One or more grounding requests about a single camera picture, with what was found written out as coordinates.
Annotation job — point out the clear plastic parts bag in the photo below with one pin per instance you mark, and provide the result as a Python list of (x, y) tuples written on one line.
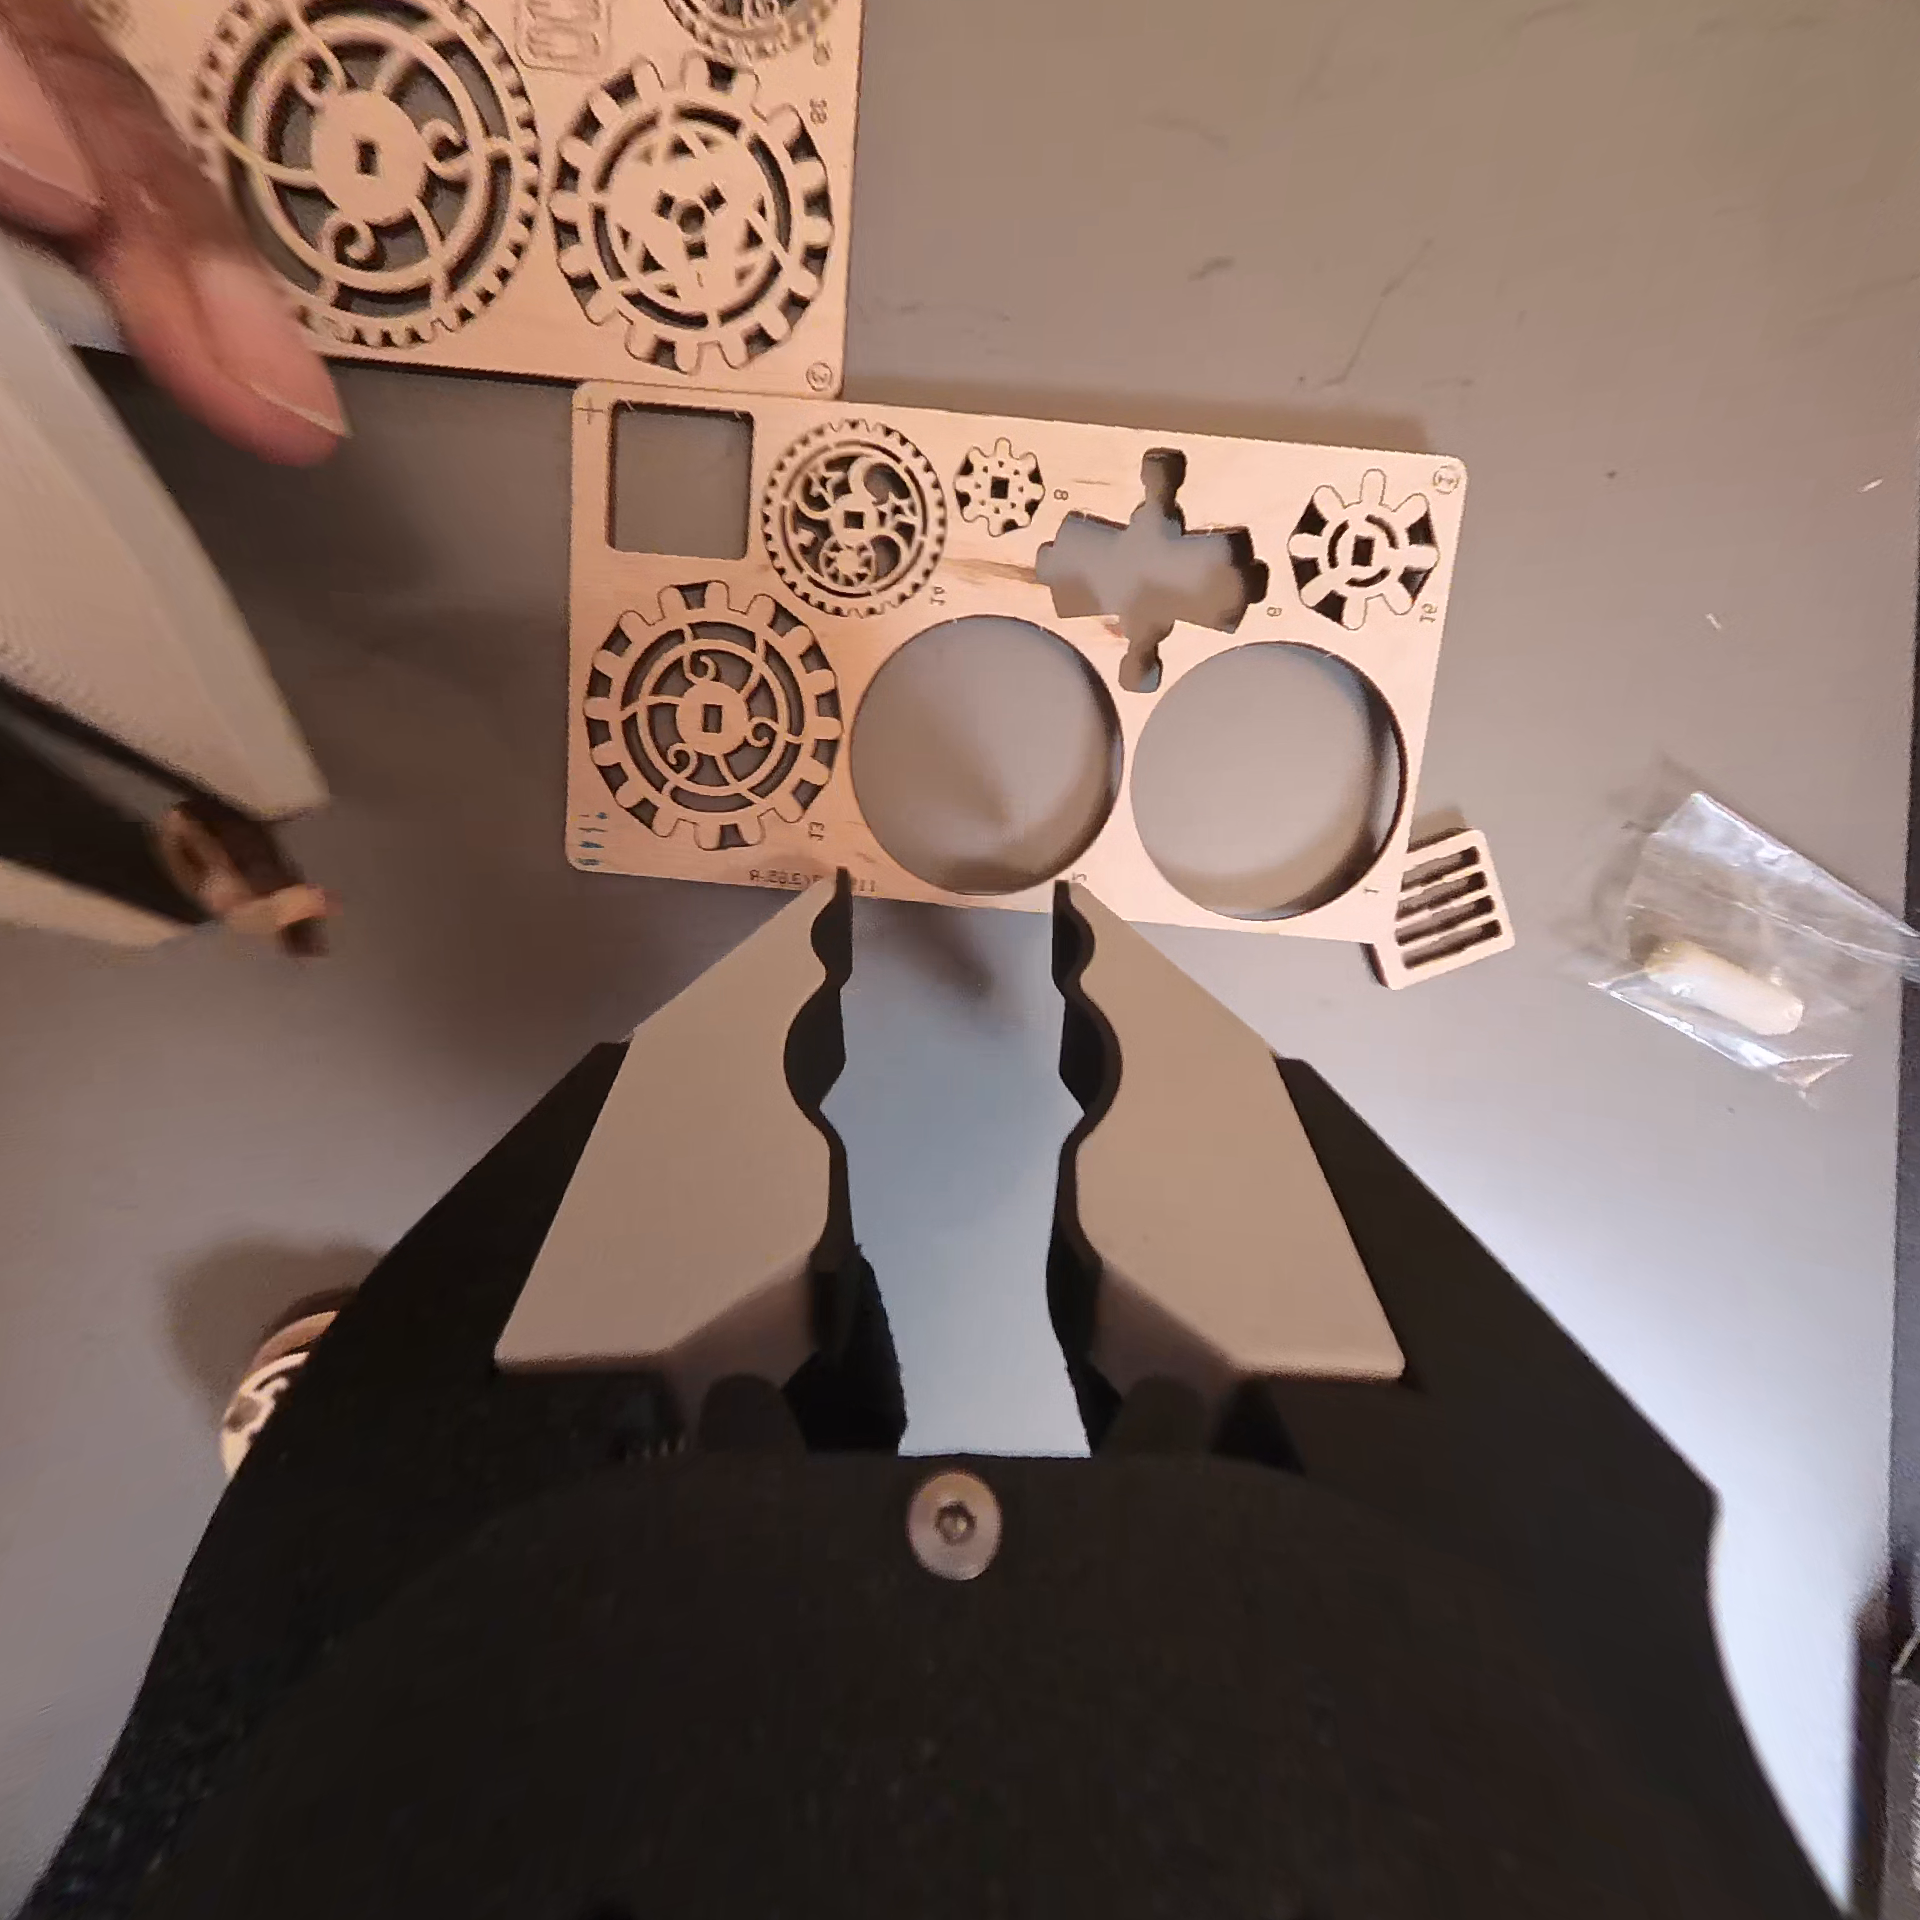
[(1728, 989)]

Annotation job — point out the wooden sheet with round holes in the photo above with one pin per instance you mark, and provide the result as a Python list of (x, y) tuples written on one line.
[(981, 576)]

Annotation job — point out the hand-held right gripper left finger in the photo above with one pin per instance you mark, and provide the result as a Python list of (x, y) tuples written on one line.
[(686, 1186)]

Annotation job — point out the slotted wooden grille piece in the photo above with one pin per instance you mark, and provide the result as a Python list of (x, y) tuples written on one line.
[(1442, 846)]

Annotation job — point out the wooden sheet with large gears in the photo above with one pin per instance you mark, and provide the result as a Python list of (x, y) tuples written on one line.
[(526, 133)]

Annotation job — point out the person's left hand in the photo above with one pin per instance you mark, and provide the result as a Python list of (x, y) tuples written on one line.
[(196, 301)]

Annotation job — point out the small wooden key piece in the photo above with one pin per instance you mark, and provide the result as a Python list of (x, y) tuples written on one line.
[(223, 880)]

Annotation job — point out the round wooden gear assembly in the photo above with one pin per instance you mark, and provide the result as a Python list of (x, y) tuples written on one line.
[(269, 1396)]

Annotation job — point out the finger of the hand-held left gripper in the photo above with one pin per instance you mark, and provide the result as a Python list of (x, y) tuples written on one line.
[(132, 568), (76, 908)]

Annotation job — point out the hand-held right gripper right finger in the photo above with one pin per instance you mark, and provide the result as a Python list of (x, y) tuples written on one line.
[(1212, 1203)]

